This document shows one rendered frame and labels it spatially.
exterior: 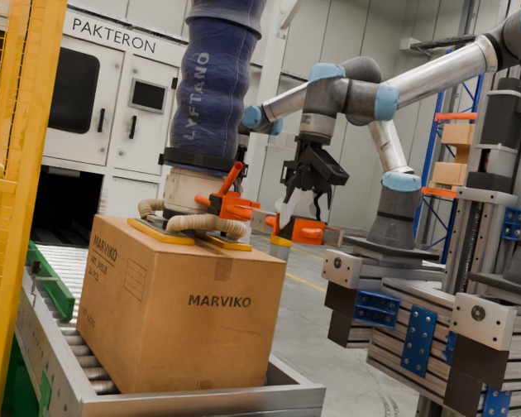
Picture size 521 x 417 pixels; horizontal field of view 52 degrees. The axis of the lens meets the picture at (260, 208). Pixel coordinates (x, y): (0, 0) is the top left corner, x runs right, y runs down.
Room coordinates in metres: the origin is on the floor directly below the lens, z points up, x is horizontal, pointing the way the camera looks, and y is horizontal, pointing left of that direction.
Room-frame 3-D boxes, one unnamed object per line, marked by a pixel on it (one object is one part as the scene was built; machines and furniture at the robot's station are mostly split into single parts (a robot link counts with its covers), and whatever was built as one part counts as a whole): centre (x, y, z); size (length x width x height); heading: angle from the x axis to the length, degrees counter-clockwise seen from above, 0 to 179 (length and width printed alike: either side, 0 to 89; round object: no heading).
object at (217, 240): (1.72, 0.13, 0.97); 0.34 x 0.10 x 0.05; 31
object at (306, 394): (1.36, 0.02, 0.58); 0.70 x 0.03 x 0.06; 122
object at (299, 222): (1.15, -0.09, 1.08); 0.08 x 0.07 x 0.05; 31
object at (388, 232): (1.70, -0.43, 1.09); 0.15 x 0.15 x 0.10
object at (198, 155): (1.67, 0.21, 1.19); 0.23 x 0.23 x 0.04
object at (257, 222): (1.27, -0.02, 1.07); 0.07 x 0.07 x 0.04; 31
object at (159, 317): (1.67, 0.23, 0.75); 0.60 x 0.40 x 0.40; 32
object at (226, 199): (1.45, 0.08, 1.08); 0.10 x 0.08 x 0.06; 121
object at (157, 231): (1.62, 0.29, 0.97); 0.34 x 0.10 x 0.05; 31
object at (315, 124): (1.17, -0.09, 1.30); 0.08 x 0.08 x 0.05
